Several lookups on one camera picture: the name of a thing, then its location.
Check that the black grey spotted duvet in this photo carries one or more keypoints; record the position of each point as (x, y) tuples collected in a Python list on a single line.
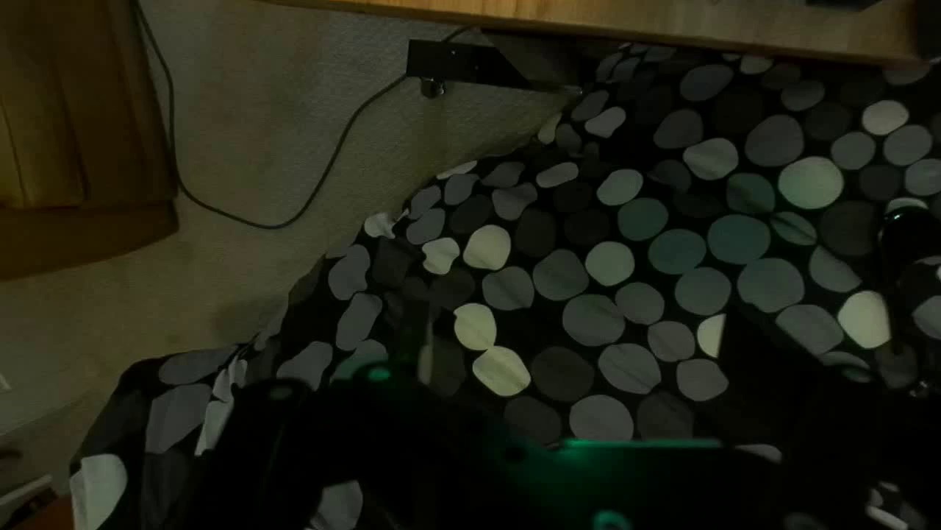
[(628, 253)]

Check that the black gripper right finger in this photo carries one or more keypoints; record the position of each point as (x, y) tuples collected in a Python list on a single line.
[(862, 443)]

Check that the brown wooden cabinet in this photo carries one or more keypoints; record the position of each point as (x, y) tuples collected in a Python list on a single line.
[(70, 127)]

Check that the black power adapter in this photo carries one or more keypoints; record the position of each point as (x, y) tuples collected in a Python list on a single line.
[(459, 60)]

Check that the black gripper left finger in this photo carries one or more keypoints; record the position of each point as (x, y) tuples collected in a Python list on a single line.
[(295, 459)]

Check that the light wooden board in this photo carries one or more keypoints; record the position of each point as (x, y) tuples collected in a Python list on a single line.
[(628, 22)]

